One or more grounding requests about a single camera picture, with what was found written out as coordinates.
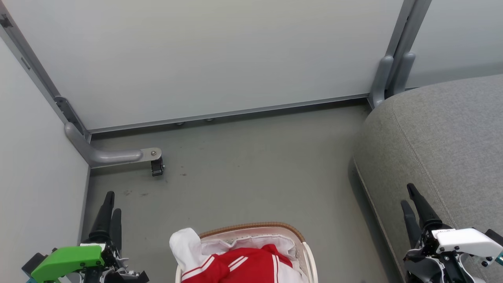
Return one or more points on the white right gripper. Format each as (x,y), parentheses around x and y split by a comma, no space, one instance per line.
(463,243)

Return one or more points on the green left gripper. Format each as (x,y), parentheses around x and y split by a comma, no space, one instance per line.
(67,259)

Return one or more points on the red and white garment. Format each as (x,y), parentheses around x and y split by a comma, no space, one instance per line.
(243,265)

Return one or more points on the grey fabric sofa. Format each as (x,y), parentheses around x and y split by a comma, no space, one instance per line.
(432,149)

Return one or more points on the grey partition foot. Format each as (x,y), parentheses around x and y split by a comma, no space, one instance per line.
(106,155)
(380,80)
(404,72)

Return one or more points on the black caster wheel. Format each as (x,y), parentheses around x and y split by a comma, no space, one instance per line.
(157,168)

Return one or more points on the white laundry basket brown rim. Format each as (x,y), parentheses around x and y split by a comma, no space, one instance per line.
(310,259)

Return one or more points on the grey partition bottom rail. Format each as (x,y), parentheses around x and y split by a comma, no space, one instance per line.
(228,114)

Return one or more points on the grey partition post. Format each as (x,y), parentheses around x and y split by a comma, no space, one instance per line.
(35,72)
(408,31)

